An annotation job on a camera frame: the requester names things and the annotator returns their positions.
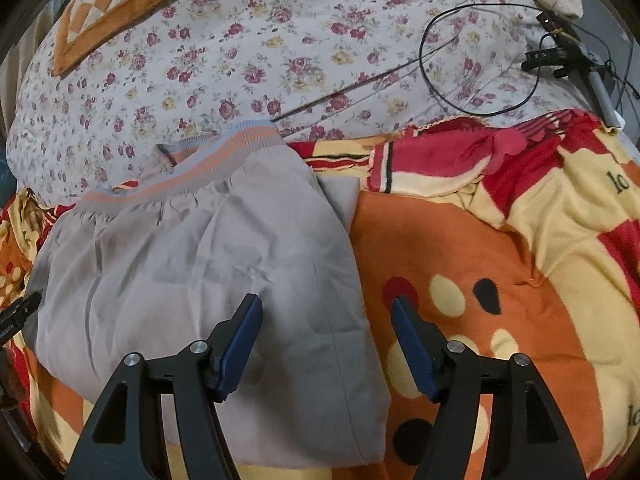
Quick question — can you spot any beige jacket with striped cuffs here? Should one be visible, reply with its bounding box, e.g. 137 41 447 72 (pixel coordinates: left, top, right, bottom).
23 122 390 468

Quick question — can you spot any black tripod stand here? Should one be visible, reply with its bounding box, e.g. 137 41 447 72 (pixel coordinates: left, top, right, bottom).
521 11 626 129

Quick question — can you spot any floral white quilt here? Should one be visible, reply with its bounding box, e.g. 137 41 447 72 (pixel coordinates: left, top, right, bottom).
6 0 586 205

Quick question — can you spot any black cable loop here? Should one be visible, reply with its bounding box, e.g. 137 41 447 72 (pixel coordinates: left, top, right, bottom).
418 1 551 118

